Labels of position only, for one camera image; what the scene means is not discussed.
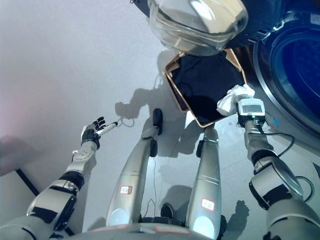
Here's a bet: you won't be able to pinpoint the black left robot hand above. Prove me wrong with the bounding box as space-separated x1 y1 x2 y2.
80 116 119 151

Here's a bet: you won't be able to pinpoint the white cloth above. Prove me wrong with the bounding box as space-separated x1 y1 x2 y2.
216 83 256 117

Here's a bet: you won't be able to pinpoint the tan woven laundry basket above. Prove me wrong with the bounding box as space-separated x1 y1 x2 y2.
164 55 191 114
169 48 249 129

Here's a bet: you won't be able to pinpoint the black clothes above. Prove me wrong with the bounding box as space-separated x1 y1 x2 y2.
172 53 246 125

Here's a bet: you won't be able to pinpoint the round washing machine door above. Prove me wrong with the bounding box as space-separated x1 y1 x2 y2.
129 0 273 57

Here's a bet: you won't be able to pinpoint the grey front-load washing machine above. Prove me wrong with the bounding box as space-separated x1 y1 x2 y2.
233 0 320 136

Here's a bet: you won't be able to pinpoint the black left robot foot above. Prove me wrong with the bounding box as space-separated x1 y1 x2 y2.
152 108 164 136

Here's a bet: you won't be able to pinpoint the silver right robot leg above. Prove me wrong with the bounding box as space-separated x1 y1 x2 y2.
185 126 224 236

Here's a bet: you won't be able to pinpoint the thin black wire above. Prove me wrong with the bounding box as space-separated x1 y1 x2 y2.
146 156 161 219

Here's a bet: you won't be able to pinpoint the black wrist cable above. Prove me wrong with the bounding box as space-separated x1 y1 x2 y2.
251 119 315 204

